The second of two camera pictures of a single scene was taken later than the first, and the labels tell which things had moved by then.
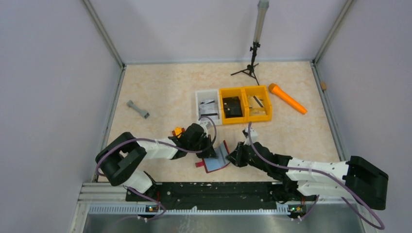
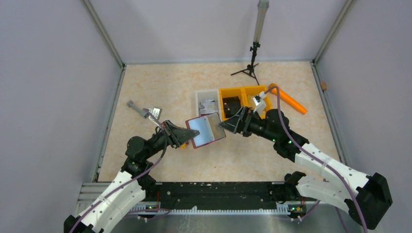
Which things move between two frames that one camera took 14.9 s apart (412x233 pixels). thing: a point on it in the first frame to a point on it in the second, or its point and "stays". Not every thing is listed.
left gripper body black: [202, 143] to [160, 141]
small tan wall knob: [323, 85] stays
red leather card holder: [210, 164] to [207, 124]
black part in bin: [232, 107] stays
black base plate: [235, 195] stays
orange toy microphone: [274, 88] stays
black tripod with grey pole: [262, 7] stays
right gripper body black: [243, 158] to [257, 126]
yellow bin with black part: [242, 93] stays
